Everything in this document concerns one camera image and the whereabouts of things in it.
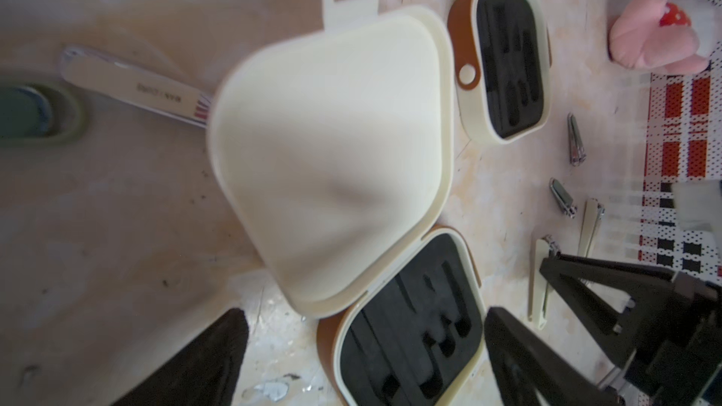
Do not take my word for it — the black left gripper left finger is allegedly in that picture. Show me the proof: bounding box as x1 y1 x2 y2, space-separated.
115 308 249 405

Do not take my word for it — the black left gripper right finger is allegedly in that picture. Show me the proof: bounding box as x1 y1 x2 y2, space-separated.
484 306 612 405

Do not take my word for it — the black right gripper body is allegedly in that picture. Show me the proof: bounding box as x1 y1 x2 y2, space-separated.
587 265 722 406

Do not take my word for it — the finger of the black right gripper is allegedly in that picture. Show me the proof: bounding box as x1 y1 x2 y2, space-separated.
540 255 674 364

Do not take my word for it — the cream nail kit case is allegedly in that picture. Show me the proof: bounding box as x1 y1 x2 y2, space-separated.
447 0 552 147
207 0 485 405

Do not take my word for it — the cream nail file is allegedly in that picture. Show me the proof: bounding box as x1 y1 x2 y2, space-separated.
59 45 212 128

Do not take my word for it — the small silver clipper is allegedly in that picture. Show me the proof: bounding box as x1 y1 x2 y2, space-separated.
549 178 577 219

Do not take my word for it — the metal nail tool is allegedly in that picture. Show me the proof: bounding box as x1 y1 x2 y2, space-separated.
567 113 587 167

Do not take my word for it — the pink strawberry plush toy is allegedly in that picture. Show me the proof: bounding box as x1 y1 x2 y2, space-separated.
608 0 721 75

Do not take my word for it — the green oval tray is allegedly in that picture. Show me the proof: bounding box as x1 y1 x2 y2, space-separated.
1 80 89 148

